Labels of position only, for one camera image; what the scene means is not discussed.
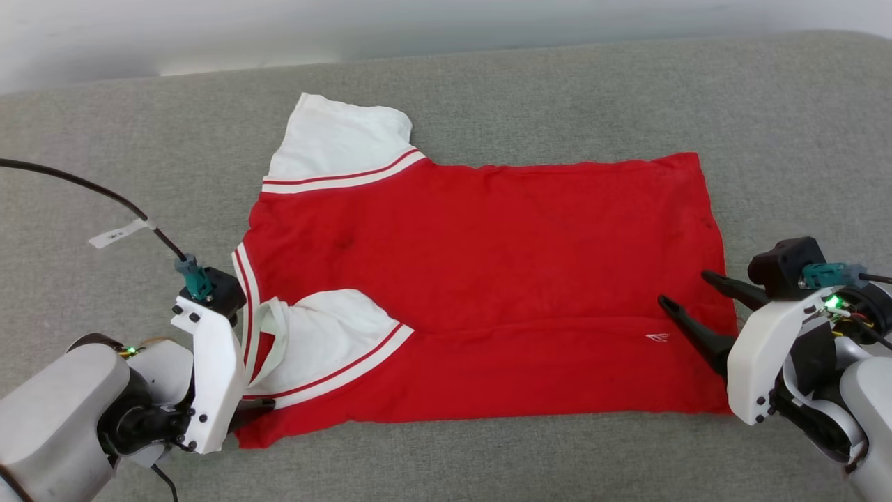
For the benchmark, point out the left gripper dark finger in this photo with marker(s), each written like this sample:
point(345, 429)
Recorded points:
point(254, 413)

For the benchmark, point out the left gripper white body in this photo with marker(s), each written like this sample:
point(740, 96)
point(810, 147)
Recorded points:
point(212, 376)

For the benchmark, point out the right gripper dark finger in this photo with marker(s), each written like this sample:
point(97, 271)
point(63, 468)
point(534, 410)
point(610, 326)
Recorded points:
point(735, 287)
point(697, 335)

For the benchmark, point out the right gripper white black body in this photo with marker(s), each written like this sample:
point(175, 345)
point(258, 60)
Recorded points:
point(766, 355)

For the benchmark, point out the red and white shirt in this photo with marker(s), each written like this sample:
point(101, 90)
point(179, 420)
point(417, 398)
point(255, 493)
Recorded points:
point(523, 265)

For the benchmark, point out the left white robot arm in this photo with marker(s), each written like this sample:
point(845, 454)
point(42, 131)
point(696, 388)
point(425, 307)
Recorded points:
point(63, 418)

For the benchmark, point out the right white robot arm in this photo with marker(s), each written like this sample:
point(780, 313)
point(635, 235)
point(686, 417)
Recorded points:
point(857, 390)

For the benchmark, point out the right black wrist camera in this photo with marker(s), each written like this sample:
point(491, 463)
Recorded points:
point(787, 265)

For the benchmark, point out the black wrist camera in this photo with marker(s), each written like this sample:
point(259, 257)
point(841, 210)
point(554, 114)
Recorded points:
point(216, 289)
point(787, 265)

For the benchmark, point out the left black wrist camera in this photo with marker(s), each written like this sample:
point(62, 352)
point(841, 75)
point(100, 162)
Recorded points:
point(216, 289)

